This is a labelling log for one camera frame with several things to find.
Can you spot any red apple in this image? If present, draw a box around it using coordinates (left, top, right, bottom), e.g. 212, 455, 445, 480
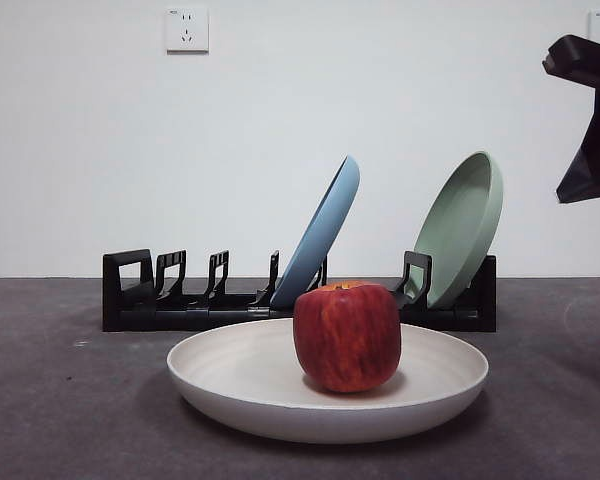
293, 280, 402, 394

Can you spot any cream yellow plate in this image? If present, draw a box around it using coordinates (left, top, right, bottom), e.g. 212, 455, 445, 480
166, 318, 491, 445

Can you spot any green plate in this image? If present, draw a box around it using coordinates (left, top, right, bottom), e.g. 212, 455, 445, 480
412, 151, 505, 310

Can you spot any blue plate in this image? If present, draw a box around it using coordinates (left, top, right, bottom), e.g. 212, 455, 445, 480
269, 153, 361, 309

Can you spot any black plate rack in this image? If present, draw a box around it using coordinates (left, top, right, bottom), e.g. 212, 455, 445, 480
101, 248, 498, 334

